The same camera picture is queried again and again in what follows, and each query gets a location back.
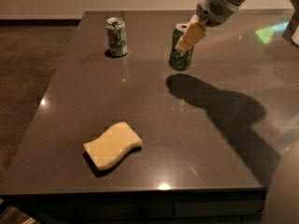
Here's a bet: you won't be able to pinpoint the yellow sponge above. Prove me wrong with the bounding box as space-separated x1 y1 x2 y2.
83 121 143 171

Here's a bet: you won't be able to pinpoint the dark cabinet drawers under table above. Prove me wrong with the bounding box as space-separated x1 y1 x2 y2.
6 190 266 224

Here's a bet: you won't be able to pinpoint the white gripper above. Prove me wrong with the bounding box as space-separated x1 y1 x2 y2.
175 0 239 54

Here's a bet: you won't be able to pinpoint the white 7up can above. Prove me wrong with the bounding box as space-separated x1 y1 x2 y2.
106 17 128 57

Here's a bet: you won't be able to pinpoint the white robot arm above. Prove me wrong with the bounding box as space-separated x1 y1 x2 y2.
175 0 246 54

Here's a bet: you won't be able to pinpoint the green soda can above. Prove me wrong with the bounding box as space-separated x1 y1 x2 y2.
169 22 193 71

